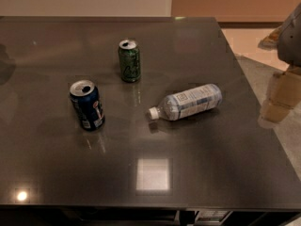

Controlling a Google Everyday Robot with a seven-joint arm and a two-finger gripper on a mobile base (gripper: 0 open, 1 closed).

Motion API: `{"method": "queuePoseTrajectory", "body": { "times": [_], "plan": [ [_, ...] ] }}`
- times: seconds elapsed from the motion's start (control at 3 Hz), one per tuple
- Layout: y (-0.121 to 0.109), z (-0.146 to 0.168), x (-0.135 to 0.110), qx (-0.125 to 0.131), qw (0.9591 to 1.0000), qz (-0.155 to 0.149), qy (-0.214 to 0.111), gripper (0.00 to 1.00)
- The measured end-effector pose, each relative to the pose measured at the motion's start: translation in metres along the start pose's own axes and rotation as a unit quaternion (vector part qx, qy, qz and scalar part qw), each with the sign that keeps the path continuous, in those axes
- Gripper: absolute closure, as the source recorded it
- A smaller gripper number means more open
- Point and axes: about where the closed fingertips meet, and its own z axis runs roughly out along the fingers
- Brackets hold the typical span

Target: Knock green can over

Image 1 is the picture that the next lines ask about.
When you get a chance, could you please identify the green soda can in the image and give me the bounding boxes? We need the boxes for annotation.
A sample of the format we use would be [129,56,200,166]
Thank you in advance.
[119,39,141,83]

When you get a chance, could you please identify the clear plastic water bottle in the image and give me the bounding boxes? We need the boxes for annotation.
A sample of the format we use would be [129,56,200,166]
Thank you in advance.
[149,84,223,121]

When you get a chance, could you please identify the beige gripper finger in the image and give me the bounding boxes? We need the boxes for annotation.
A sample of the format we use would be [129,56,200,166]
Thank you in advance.
[258,66,301,129]

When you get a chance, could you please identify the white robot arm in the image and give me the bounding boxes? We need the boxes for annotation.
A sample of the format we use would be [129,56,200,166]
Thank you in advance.
[258,4,301,129]

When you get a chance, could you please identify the blue soda can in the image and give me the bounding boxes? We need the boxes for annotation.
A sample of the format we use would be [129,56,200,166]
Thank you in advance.
[70,80,105,131]

